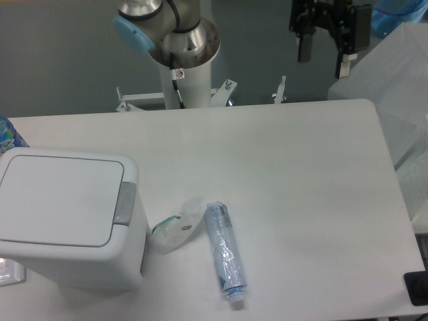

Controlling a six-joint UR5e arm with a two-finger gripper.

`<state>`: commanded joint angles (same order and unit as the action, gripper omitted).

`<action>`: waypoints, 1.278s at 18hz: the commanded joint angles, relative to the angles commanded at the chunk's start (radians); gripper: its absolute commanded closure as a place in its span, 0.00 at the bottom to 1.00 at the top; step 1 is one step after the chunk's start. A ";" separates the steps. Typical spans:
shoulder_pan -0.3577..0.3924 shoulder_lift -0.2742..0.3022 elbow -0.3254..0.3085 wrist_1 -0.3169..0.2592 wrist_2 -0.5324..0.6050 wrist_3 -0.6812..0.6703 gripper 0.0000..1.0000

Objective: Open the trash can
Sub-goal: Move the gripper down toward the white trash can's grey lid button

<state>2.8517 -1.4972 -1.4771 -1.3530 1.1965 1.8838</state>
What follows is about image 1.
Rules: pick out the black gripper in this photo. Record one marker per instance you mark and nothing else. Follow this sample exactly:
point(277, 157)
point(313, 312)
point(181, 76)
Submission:
point(347, 24)

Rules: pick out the white push-top trash can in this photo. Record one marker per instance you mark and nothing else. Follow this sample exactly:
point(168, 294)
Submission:
point(74, 217)

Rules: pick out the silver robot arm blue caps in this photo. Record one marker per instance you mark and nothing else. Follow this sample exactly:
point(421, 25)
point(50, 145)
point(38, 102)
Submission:
point(175, 32)

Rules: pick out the metal table clamp bolt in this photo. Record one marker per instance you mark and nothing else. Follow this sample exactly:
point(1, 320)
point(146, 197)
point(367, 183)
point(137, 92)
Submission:
point(279, 96)

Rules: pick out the blue water jug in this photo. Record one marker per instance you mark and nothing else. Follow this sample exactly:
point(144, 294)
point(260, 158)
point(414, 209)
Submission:
point(387, 15)

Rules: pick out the crushed clear plastic bottle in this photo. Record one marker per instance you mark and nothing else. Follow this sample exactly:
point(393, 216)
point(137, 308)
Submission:
point(226, 257)

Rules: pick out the crumpled clear plastic wrapper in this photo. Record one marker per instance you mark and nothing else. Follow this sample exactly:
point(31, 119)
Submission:
point(171, 233)

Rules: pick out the black device table corner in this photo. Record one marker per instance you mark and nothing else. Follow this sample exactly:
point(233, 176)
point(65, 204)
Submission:
point(416, 284)

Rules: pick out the blue labelled bottle left edge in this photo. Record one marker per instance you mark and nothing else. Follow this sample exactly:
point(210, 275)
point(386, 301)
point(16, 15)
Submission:
point(10, 138)

